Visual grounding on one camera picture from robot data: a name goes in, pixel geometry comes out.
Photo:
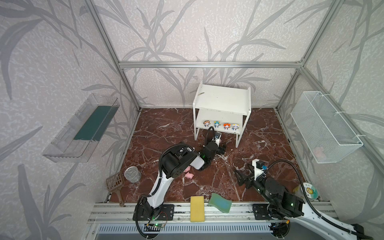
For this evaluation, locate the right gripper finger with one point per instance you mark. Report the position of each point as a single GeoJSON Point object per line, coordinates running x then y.
{"type": "Point", "coordinates": [241, 178]}
{"type": "Point", "coordinates": [249, 171]}

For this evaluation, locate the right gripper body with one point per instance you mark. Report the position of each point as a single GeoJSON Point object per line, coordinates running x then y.
{"type": "Point", "coordinates": [249, 180]}

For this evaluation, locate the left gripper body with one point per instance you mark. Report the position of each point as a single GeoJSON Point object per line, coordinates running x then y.
{"type": "Point", "coordinates": [217, 148]}

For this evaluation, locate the green blue cat figurine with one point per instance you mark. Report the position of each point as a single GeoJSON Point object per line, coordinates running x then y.
{"type": "Point", "coordinates": [216, 124]}

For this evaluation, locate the yellow hooded blue cat figurine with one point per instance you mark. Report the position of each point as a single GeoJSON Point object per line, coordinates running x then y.
{"type": "Point", "coordinates": [207, 123]}

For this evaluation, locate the orange crab blue cat figurine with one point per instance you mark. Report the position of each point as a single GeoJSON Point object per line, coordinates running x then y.
{"type": "Point", "coordinates": [227, 126]}

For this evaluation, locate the white hooded blue cat figurine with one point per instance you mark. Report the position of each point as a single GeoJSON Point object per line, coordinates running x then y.
{"type": "Point", "coordinates": [235, 127]}

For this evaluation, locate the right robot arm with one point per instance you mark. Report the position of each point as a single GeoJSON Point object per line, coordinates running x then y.
{"type": "Point", "coordinates": [283, 205]}

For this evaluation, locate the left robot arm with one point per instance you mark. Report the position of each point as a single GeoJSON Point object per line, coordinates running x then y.
{"type": "Point", "coordinates": [174, 161]}

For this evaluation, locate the white two-tier metal shelf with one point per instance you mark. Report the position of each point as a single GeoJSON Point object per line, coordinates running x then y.
{"type": "Point", "coordinates": [223, 104]}

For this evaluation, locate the green sponge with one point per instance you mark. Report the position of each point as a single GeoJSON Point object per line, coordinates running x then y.
{"type": "Point", "coordinates": [222, 204]}

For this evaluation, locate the yellow sponge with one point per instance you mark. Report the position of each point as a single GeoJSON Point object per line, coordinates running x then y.
{"type": "Point", "coordinates": [197, 209]}

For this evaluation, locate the green tape roll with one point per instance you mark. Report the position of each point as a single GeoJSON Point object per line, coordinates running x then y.
{"type": "Point", "coordinates": [309, 191]}

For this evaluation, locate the pink item in basket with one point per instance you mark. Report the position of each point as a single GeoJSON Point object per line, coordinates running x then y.
{"type": "Point", "coordinates": [319, 154]}

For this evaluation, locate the silver metal can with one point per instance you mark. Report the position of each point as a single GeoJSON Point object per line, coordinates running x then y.
{"type": "Point", "coordinates": [132, 174]}

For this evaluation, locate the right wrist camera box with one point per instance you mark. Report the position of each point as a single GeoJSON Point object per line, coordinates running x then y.
{"type": "Point", "coordinates": [260, 169]}

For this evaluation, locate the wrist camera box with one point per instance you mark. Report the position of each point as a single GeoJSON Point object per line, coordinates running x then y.
{"type": "Point", "coordinates": [217, 138]}
{"type": "Point", "coordinates": [260, 169]}

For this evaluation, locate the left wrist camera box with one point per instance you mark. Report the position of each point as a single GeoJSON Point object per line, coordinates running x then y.
{"type": "Point", "coordinates": [217, 138]}

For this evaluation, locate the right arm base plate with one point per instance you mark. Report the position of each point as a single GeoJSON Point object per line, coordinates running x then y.
{"type": "Point", "coordinates": [261, 212]}

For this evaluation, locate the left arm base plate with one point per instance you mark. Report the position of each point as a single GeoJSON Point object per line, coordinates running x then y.
{"type": "Point", "coordinates": [164, 212]}

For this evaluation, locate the white wire mesh basket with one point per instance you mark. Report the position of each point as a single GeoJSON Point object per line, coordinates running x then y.
{"type": "Point", "coordinates": [321, 125]}

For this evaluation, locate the clear plastic wall bin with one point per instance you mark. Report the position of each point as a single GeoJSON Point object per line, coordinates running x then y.
{"type": "Point", "coordinates": [79, 138]}

